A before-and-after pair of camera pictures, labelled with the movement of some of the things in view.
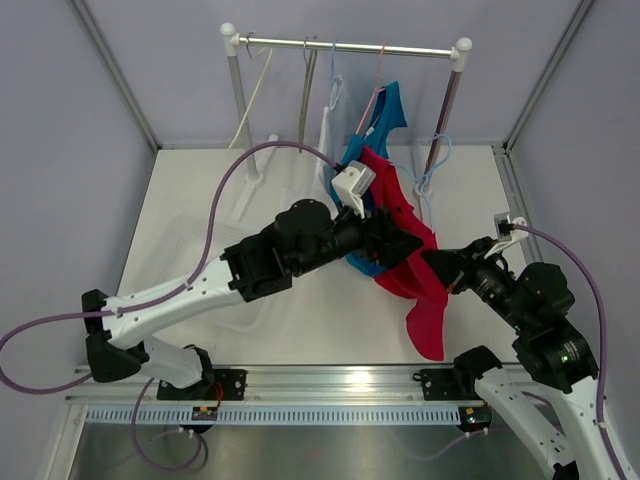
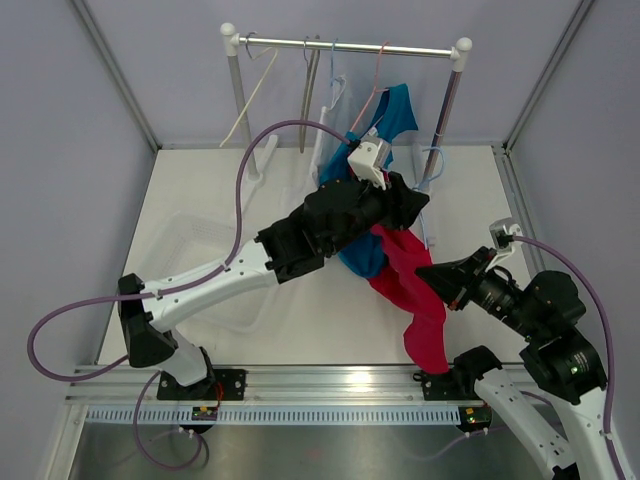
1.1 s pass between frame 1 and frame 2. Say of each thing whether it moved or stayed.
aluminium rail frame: stayed
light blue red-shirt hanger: moved
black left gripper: moved
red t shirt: moved
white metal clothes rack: stayed
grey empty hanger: stayed
